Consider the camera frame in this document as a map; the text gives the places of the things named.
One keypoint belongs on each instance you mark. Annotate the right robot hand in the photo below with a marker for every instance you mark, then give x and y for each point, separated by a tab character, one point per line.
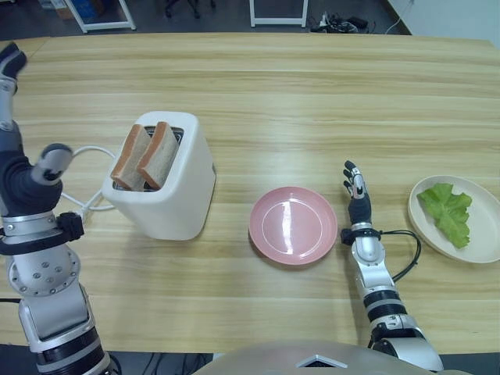
360	209

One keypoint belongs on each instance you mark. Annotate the cream plate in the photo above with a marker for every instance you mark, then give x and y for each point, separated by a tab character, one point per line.
482	234

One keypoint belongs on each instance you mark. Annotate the white metal frame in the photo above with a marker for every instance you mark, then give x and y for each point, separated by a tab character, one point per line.
84	24
277	20

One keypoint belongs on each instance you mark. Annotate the cardboard box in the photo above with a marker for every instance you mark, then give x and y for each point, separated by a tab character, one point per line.
64	9

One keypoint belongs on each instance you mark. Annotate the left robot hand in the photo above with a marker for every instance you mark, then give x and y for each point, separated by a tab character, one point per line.
23	183

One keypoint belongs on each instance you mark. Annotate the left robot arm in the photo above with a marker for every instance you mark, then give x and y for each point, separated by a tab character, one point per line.
47	281

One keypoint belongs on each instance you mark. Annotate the green lettuce leaf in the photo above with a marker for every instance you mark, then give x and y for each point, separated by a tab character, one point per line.
449	213

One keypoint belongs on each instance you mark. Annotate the bread slice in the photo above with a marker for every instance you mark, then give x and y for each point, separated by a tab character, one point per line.
158	160
129	160

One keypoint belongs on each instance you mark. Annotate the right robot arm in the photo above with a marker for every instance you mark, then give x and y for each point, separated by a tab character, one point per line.
377	277

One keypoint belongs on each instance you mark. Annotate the pink plate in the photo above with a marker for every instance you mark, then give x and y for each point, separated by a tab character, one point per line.
293	226

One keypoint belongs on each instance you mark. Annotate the cream toaster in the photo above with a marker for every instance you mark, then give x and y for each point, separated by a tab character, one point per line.
176	195

